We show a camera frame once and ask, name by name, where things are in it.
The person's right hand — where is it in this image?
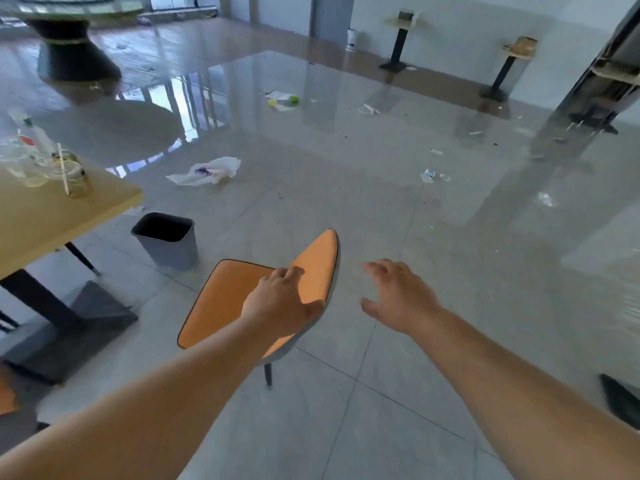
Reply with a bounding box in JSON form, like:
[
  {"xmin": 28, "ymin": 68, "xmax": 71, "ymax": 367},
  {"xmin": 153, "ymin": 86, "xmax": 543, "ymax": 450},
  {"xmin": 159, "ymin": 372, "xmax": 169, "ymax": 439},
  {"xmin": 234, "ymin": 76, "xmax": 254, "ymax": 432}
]
[{"xmin": 359, "ymin": 258, "xmax": 446, "ymax": 338}]

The person's left hand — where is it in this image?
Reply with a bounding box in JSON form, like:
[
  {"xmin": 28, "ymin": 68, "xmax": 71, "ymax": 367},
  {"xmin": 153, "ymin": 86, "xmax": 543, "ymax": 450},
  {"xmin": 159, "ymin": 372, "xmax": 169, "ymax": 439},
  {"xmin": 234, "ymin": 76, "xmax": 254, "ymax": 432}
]
[{"xmin": 241, "ymin": 266, "xmax": 325, "ymax": 345}]

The grey waste bin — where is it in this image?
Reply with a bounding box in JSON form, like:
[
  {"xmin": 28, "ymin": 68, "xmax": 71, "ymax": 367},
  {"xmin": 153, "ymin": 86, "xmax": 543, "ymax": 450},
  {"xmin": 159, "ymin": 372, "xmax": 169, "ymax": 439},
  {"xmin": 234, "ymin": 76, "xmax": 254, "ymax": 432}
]
[{"xmin": 131, "ymin": 211, "xmax": 199, "ymax": 271}]

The clear plastic bottle white cap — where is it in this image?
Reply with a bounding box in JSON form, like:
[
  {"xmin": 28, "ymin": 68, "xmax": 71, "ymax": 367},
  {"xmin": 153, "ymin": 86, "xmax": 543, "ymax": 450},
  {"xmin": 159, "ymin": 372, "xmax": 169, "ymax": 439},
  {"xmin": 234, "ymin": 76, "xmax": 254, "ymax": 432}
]
[{"xmin": 7, "ymin": 109, "xmax": 56, "ymax": 168}]

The person's left forearm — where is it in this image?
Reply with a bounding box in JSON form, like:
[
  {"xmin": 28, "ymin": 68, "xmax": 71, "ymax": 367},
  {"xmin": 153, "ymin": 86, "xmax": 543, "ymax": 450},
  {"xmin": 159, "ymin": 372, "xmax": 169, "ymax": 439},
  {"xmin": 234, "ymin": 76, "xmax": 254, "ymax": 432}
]
[{"xmin": 0, "ymin": 314, "xmax": 281, "ymax": 480}]

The person's right forearm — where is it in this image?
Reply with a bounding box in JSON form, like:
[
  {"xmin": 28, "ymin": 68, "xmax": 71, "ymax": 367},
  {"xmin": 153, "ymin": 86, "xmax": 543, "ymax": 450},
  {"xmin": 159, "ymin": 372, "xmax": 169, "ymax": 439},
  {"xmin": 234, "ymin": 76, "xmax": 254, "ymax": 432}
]
[{"xmin": 415, "ymin": 309, "xmax": 640, "ymax": 480}]

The white plastic bag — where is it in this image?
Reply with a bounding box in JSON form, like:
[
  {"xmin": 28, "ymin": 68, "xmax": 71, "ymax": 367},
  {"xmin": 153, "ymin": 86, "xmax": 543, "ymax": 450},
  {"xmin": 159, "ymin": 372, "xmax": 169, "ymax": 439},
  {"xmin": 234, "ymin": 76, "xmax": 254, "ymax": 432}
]
[{"xmin": 165, "ymin": 156, "xmax": 242, "ymax": 187}]

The white paper scrap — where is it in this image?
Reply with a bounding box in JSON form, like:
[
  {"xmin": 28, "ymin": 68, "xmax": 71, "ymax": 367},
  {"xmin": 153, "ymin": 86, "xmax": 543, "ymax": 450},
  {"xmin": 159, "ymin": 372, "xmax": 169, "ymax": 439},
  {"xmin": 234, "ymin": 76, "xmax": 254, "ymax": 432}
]
[{"xmin": 265, "ymin": 90, "xmax": 296, "ymax": 113}]

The dark grey flat base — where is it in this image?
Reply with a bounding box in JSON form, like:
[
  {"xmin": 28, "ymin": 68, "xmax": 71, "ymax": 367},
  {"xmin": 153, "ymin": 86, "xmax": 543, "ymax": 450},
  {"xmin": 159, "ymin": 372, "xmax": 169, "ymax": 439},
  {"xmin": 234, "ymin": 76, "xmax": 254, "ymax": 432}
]
[{"xmin": 599, "ymin": 373, "xmax": 640, "ymax": 431}]

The wooden table black base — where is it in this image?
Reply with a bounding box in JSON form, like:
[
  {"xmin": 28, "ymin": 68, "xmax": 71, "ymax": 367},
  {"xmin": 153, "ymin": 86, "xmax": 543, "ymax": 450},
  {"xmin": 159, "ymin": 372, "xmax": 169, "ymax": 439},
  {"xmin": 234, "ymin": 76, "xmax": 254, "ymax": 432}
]
[{"xmin": 0, "ymin": 159, "xmax": 145, "ymax": 385}]

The small stand table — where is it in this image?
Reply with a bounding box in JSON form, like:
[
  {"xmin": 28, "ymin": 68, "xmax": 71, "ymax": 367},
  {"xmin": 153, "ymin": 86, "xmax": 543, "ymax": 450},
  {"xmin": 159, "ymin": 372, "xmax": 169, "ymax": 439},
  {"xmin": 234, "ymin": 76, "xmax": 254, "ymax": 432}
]
[
  {"xmin": 481, "ymin": 37, "xmax": 539, "ymax": 103},
  {"xmin": 379, "ymin": 11, "xmax": 431, "ymax": 73}
]

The wooden table black leg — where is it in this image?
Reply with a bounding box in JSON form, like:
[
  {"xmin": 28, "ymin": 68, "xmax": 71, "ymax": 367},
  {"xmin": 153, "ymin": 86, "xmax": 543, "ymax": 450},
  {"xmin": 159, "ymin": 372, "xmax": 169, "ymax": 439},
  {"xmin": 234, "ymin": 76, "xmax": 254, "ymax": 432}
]
[{"xmin": 569, "ymin": 0, "xmax": 640, "ymax": 137}]

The round glass table black base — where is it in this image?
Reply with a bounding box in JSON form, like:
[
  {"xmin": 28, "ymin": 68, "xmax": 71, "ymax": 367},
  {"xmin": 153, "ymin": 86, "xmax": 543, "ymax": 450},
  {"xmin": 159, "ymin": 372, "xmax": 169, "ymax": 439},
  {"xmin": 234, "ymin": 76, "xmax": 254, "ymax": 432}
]
[{"xmin": 0, "ymin": 0, "xmax": 151, "ymax": 83}]

